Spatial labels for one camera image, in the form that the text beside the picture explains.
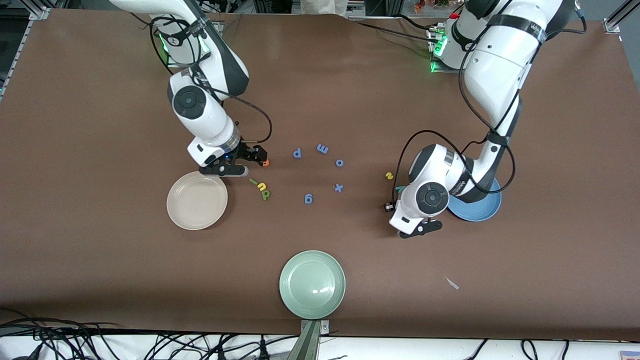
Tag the aluminium frame rail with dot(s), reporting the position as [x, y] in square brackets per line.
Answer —
[614, 22]
[25, 47]

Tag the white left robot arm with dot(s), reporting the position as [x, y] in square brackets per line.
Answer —
[500, 65]

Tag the black metal frame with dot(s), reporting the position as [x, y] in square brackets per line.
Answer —
[272, 5]

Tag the blue plate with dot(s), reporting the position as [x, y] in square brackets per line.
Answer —
[485, 207]

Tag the grey paper scrap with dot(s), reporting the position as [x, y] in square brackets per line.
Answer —
[452, 283]

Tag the person in beige clothes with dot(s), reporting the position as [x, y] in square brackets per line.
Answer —
[322, 6]

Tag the green plate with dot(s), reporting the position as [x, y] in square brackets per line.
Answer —
[312, 284]

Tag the green letter d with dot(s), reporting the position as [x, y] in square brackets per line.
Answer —
[266, 196]

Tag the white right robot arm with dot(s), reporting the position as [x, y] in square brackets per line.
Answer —
[205, 115]

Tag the beige plate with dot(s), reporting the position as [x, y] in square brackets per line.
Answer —
[197, 202]

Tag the grey metal camera post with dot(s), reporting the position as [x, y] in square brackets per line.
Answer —
[307, 345]

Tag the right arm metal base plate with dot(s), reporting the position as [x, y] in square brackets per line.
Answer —
[172, 64]

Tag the blue letter m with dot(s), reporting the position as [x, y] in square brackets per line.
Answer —
[322, 148]

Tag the blue letter x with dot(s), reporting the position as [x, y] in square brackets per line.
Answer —
[338, 188]

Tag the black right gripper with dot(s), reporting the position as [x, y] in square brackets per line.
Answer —
[246, 152]

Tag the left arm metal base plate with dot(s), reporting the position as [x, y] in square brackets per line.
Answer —
[434, 67]

